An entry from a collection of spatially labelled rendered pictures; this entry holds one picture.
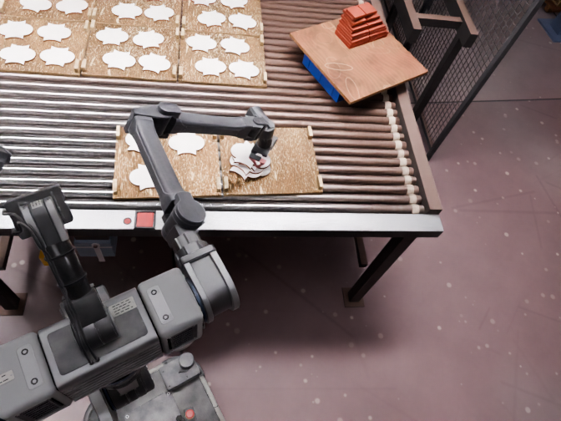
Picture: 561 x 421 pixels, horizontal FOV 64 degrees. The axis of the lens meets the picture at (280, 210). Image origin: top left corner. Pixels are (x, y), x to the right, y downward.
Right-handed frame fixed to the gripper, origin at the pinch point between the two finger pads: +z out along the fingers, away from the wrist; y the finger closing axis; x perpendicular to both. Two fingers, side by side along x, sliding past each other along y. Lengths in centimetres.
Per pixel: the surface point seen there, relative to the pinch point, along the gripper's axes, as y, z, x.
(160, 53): -39, 7, -69
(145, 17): -57, 7, -87
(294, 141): -20.5, 7.8, 7.5
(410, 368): 20, 103, 110
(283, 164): -6.6, 7.5, 7.9
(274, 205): 13.4, 9.0, 12.1
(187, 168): 14.4, 6.5, -26.2
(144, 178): 27.3, 5.0, -38.0
